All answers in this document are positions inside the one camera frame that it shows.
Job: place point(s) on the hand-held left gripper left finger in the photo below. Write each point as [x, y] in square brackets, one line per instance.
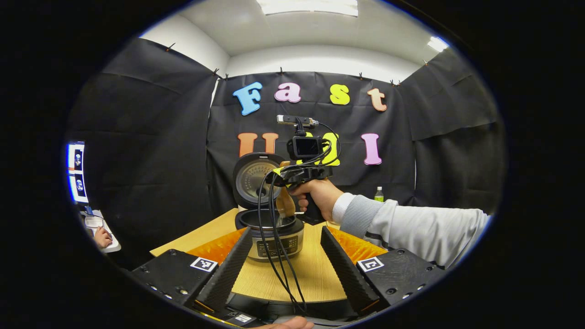
[228, 274]

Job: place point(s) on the white desk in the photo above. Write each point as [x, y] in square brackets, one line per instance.
[112, 246]

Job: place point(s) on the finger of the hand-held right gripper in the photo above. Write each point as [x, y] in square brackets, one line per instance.
[279, 176]

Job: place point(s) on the black backdrop cloth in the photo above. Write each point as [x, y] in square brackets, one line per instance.
[151, 151]

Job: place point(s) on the green tea bottle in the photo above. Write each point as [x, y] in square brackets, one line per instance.
[379, 195]

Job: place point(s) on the computer monitor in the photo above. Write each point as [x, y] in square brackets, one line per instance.
[77, 173]

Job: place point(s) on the small ceiling light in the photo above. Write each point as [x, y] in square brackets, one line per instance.
[438, 44]

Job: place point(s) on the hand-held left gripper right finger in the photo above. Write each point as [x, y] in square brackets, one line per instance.
[345, 274]

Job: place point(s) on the small white box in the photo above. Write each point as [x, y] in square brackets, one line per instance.
[93, 222]

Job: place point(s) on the black silver rice cooker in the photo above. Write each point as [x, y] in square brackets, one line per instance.
[295, 237]

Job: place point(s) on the large ceiling light panel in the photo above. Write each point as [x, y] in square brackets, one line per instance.
[306, 7]

